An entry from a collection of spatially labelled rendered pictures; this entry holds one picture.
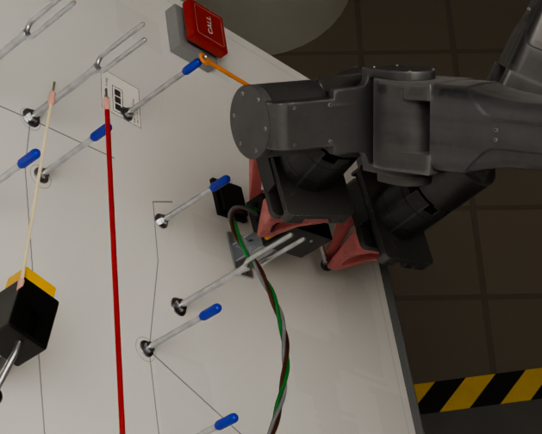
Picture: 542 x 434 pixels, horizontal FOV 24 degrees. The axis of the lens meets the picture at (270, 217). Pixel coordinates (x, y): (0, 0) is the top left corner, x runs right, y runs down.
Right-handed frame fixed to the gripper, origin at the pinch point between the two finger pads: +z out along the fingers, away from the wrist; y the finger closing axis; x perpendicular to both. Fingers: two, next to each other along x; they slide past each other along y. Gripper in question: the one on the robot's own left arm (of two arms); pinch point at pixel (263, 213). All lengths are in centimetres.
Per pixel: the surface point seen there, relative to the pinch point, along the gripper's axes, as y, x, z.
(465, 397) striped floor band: -11, 85, 88
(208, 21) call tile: -25.5, 2.3, 5.3
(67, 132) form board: -8.1, -17.2, 0.1
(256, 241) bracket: -0.6, 2.4, 6.6
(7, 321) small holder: 15.4, -29.2, -13.1
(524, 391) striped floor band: -9, 95, 83
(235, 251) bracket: -0.1, 0.6, 7.6
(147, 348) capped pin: 12.1, -13.3, 0.9
